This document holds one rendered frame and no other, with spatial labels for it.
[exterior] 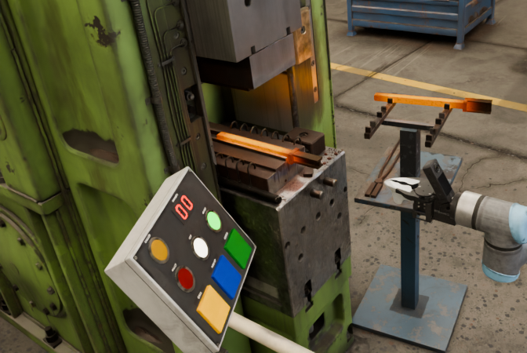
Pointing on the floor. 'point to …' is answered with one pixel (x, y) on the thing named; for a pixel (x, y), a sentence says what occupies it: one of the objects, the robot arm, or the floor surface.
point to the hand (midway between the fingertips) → (388, 180)
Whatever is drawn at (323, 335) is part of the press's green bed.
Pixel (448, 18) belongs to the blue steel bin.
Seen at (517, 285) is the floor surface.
